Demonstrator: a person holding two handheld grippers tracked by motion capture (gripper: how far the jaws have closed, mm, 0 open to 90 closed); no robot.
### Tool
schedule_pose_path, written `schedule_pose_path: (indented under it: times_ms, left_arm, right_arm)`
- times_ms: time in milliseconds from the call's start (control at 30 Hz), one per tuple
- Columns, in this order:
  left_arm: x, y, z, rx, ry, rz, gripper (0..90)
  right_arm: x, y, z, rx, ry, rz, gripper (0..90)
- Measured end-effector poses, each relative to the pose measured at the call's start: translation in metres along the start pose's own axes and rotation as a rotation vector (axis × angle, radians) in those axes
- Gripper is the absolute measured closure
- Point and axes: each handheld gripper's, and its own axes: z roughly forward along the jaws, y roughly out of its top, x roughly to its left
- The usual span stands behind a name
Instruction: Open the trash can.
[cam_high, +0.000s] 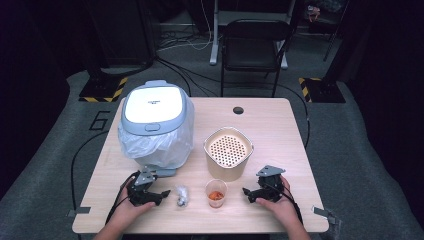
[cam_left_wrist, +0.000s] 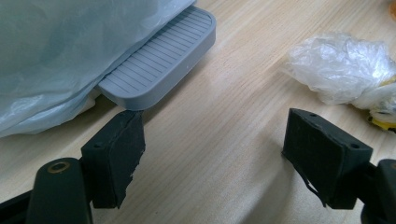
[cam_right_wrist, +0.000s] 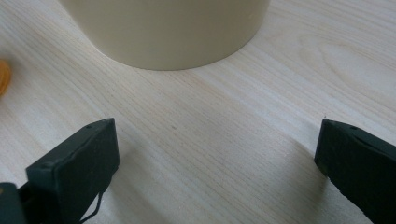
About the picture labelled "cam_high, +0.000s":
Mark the clear plastic wrapper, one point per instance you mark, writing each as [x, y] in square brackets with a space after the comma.
[182, 196]

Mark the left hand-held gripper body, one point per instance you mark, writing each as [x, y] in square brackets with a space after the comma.
[141, 195]

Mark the dark cabinet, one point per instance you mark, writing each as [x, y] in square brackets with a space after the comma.
[123, 33]

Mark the white metal desk frame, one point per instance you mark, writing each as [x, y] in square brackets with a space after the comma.
[214, 40]

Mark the person's left hand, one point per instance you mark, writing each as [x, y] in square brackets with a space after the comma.
[128, 215]

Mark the black folding chair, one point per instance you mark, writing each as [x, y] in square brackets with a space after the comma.
[255, 50]

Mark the person's right hand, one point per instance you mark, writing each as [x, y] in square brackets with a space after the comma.
[283, 211]

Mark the white grey pedal trash bin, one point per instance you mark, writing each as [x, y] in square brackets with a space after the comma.
[153, 106]

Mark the orange food scraps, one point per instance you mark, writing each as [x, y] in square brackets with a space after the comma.
[216, 195]

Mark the beige strainer container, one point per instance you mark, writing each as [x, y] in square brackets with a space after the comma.
[228, 150]

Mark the translucent white bin bag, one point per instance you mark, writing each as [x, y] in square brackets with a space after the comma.
[156, 150]

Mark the grey tape piece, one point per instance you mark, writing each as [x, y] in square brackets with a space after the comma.
[79, 211]
[323, 213]

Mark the hazard-striped black stand base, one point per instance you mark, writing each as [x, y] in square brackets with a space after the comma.
[100, 91]
[325, 91]

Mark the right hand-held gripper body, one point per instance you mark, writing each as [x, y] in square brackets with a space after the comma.
[271, 186]

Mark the clear plastic cup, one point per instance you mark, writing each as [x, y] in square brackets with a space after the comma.
[216, 186]

